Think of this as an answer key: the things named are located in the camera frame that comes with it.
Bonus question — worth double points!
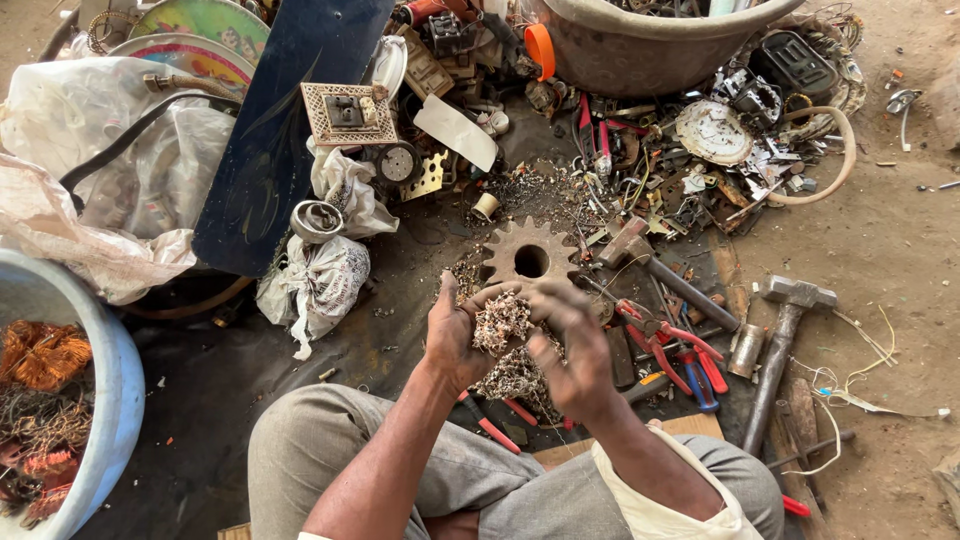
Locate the person's left hand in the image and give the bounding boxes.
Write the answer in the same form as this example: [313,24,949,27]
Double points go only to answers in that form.
[422,270,531,392]

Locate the person's right hand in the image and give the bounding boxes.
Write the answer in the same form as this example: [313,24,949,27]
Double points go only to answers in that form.
[522,282,621,427]

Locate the clump of metal scrap shavings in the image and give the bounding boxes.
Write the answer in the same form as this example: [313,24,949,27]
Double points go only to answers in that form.
[471,291,535,357]

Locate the pile of metal shavings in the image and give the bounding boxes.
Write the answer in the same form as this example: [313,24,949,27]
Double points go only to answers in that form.
[472,330,567,421]

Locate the rusty metal gear wheel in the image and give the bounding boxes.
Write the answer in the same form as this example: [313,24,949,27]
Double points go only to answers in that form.
[480,216,582,290]

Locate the small rusty hammer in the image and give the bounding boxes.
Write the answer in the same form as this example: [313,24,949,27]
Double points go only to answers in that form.
[597,217,741,333]

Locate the wooden board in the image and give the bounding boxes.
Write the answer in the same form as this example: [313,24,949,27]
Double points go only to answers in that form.
[531,412,726,470]

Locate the person's grey trousers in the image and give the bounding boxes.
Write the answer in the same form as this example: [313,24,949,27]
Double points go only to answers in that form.
[247,384,786,540]

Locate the metal cylinder piece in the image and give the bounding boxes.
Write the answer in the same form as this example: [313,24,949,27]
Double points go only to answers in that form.
[726,323,766,380]

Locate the heap of mixed metal scrap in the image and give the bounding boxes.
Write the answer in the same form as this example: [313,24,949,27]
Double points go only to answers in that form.
[375,0,867,241]

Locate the white plastic sheet piece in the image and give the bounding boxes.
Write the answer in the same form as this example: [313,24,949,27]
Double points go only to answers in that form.
[412,93,499,174]

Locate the large steel sledge hammer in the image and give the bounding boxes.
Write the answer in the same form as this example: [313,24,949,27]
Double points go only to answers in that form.
[741,275,838,457]

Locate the white printed plastic bag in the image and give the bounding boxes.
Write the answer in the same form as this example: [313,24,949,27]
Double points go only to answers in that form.
[255,234,372,361]

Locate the crumpled white plastic bag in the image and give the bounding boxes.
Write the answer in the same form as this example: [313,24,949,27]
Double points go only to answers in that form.
[307,138,400,240]

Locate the round white metal disc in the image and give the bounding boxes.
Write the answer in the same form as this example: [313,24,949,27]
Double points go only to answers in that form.
[675,100,754,167]

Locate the large brown plastic tub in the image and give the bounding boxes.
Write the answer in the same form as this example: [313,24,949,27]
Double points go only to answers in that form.
[525,0,807,99]

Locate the dark blue fan blade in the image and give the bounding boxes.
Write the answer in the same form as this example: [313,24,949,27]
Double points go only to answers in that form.
[191,0,396,279]

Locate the black plastic casing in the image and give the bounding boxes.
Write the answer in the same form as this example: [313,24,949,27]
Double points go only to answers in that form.
[750,30,841,106]

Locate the blue plastic tub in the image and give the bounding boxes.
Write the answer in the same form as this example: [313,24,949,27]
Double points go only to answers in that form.
[0,248,147,540]

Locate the colourful printed round plate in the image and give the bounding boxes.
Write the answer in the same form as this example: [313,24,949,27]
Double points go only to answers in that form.
[108,0,271,95]

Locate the large clear plastic bag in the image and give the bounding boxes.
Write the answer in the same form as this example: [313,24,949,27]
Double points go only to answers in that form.
[0,56,237,306]

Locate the red black handled cutter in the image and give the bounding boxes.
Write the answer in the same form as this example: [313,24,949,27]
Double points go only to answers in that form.
[457,390,522,456]

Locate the red handled pliers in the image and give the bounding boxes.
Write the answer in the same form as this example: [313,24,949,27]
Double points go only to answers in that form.
[615,298,730,397]

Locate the orange plastic ring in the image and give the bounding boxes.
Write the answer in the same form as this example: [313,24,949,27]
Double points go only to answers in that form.
[523,23,557,82]

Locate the beige switch board plate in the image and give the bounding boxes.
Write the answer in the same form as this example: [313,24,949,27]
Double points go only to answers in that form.
[300,81,400,147]

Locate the white wire strands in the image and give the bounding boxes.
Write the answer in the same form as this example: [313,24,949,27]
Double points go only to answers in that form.
[780,303,952,477]

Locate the beige rubber hose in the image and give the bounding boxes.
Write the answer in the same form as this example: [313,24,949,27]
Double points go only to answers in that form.
[765,105,858,207]

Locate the copper wire scrap heap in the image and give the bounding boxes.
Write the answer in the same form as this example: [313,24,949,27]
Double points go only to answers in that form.
[0,320,95,530]

